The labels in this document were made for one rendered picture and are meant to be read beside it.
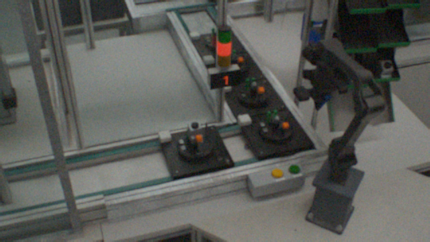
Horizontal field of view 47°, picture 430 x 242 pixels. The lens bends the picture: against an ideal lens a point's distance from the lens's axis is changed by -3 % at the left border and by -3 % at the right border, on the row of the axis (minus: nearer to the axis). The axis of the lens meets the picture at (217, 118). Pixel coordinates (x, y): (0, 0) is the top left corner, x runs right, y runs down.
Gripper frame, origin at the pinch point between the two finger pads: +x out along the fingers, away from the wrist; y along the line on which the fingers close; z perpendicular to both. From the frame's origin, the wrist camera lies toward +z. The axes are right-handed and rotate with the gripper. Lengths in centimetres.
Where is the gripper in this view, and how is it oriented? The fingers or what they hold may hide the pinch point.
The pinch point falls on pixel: (318, 102)
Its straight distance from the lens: 178.2
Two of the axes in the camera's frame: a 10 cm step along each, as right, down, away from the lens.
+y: -9.5, 1.8, -2.6
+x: -0.2, 7.8, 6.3
